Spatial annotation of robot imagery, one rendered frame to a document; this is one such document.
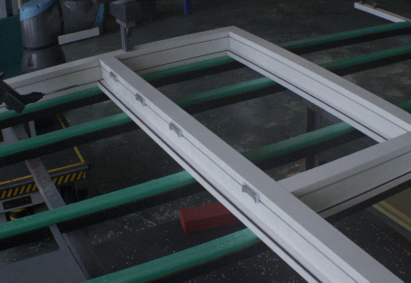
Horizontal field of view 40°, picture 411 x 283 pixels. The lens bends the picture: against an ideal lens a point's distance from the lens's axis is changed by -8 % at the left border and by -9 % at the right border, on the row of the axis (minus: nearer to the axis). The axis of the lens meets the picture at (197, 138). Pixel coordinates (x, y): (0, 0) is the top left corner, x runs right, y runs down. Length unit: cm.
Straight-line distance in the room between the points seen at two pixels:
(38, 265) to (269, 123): 250
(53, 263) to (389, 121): 78
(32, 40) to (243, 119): 154
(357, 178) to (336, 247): 26
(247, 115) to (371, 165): 240
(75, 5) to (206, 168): 126
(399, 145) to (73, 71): 93
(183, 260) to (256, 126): 242
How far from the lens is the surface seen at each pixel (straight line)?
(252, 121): 344
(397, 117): 133
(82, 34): 518
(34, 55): 236
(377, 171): 118
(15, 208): 248
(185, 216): 153
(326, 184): 109
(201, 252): 102
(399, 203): 158
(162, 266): 100
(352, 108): 145
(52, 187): 133
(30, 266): 106
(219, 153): 116
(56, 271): 104
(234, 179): 112
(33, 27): 233
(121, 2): 169
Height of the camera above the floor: 149
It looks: 27 degrees down
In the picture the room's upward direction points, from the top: 4 degrees counter-clockwise
